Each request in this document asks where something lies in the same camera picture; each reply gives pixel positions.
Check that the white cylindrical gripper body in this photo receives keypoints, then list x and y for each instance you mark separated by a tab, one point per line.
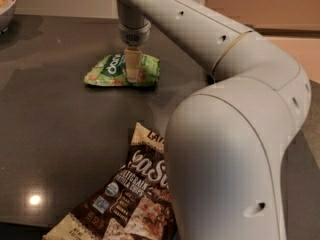
134	36

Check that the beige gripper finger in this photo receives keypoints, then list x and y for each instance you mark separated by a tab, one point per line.
133	57

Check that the green rice chip bag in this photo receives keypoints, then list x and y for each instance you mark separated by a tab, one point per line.
110	72

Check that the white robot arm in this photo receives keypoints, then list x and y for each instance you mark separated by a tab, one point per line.
224	144

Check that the brown tortilla chip bag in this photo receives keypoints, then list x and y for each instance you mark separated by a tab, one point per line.
135	204

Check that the metal bowl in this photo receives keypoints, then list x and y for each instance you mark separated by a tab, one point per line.
7	11

